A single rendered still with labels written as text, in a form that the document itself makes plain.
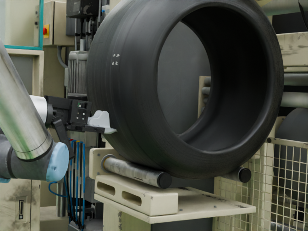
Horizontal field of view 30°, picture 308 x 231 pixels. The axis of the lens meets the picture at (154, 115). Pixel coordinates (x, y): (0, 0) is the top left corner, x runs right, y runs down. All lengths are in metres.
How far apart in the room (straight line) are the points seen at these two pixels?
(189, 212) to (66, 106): 0.46
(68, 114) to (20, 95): 0.32
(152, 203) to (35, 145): 0.42
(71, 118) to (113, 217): 0.59
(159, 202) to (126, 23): 0.49
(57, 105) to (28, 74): 0.70
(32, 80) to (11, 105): 0.98
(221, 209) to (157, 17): 0.59
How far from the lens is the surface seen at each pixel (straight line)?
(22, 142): 1.27
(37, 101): 1.45
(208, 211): 1.67
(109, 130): 1.54
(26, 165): 1.33
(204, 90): 2.18
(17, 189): 2.14
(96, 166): 1.85
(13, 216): 2.15
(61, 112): 1.49
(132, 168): 1.68
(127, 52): 1.48
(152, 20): 1.50
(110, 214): 2.00
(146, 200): 1.57
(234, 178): 1.74
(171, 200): 1.59
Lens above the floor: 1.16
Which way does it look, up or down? 3 degrees down
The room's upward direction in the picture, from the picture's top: 2 degrees clockwise
